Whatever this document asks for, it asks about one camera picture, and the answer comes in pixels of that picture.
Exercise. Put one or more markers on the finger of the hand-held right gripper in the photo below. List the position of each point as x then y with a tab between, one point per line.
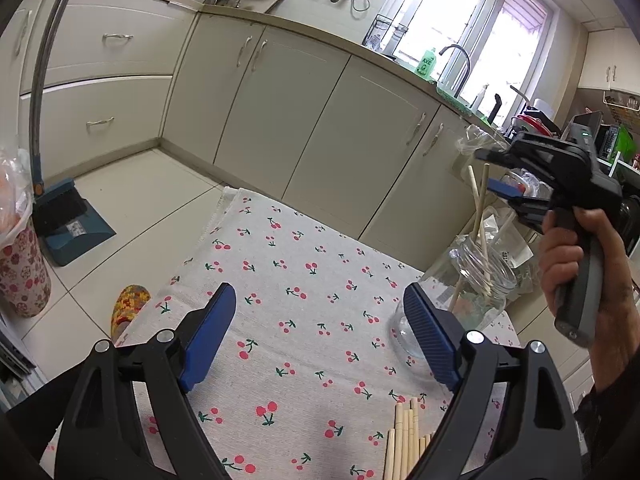
495	155
502	189

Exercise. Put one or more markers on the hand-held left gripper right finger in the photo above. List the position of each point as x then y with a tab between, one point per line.
430	335

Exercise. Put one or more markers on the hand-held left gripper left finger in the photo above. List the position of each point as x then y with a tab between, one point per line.
210	332

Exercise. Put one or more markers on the wooden chopstick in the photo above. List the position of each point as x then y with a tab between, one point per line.
475	210
500	232
477	220

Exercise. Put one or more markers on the clear glass jar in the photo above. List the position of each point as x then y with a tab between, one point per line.
475	272

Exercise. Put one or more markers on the pile of wooden chopsticks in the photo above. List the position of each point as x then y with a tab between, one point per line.
405	440

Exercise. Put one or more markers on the person's right forearm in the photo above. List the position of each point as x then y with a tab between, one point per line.
615	420

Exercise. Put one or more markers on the person's right hand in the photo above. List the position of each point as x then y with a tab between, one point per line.
620	310

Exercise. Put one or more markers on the crumpled clear plastic bag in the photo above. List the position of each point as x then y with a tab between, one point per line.
472	140

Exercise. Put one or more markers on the white shelf rack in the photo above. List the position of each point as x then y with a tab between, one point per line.
617	162

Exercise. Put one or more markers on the white spray bottle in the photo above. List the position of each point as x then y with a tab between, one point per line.
480	97

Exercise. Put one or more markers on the green bag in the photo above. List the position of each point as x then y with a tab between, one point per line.
622	142

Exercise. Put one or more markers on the yellow floral slipper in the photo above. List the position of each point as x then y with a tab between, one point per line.
127	305

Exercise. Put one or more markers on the cream cabinet door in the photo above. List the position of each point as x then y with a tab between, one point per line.
215	85
415	200
20	15
280	110
360	155

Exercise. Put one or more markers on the metal faucet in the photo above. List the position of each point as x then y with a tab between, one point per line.
462	60

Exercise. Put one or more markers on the cherry print tablecloth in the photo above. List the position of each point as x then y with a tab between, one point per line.
300	285

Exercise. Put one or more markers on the green dish soap bottle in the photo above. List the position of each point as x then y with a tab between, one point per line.
426	65

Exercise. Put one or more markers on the window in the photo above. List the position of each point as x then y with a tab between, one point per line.
480	20

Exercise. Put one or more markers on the blue dustpan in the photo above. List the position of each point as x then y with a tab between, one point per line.
80	240

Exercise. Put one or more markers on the floral trash bin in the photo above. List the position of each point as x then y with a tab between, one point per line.
22	280

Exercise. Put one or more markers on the cream kitchen base cabinet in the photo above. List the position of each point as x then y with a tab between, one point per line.
300	125

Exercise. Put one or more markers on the beige countertop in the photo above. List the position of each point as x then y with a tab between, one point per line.
300	25

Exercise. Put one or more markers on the cream drawer front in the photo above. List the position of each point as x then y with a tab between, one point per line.
100	120
115	35

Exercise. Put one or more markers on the clear plastic bin bag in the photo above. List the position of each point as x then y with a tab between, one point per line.
12	195

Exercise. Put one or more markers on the cream wall cabinet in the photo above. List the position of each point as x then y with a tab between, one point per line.
610	60

